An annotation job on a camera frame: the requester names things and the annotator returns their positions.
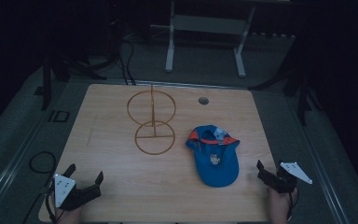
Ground person's left hand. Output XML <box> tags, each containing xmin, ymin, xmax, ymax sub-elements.
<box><xmin>54</xmin><ymin>204</ymin><xmax>84</xmax><ymax>224</ymax></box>

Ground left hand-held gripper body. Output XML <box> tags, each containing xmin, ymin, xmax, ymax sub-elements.
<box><xmin>51</xmin><ymin>173</ymin><xmax>87</xmax><ymax>212</ymax></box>

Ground blue cap with orange trim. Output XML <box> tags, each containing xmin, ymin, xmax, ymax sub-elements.
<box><xmin>185</xmin><ymin>124</ymin><xmax>241</xmax><ymax>189</ymax></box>

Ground black tripod stand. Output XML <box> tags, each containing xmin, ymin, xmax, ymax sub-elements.
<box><xmin>40</xmin><ymin>50</ymin><xmax>108</xmax><ymax>112</ymax></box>
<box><xmin>248</xmin><ymin>59</ymin><xmax>324</xmax><ymax>127</ymax></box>

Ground gold wire hat stand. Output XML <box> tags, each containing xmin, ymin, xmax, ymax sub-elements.
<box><xmin>126</xmin><ymin>83</ymin><xmax>177</xmax><ymax>156</ymax></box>

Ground black floor cables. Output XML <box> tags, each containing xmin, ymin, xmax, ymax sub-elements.
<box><xmin>117</xmin><ymin>39</ymin><xmax>137</xmax><ymax>86</ymax></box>

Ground black cable loop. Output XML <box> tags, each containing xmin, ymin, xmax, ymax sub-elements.
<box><xmin>21</xmin><ymin>150</ymin><xmax>58</xmax><ymax>224</ymax></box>

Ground white metal stand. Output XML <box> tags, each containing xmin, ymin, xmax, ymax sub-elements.
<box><xmin>150</xmin><ymin>0</ymin><xmax>257</xmax><ymax>78</ymax></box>

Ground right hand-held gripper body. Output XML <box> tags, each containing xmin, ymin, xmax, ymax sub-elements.
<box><xmin>266</xmin><ymin>161</ymin><xmax>313</xmax><ymax>194</ymax></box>

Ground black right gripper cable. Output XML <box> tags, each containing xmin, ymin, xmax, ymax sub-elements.
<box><xmin>286</xmin><ymin>189</ymin><xmax>296</xmax><ymax>221</ymax></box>

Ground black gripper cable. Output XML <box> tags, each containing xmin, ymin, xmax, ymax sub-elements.
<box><xmin>44</xmin><ymin>182</ymin><xmax>58</xmax><ymax>224</ymax></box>
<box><xmin>286</xmin><ymin>189</ymin><xmax>296</xmax><ymax>221</ymax></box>

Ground person's right hand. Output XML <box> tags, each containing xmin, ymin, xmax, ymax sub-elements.
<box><xmin>268</xmin><ymin>186</ymin><xmax>299</xmax><ymax>224</ymax></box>

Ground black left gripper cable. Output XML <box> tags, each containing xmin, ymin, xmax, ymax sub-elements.
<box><xmin>44</xmin><ymin>182</ymin><xmax>58</xmax><ymax>224</ymax></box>

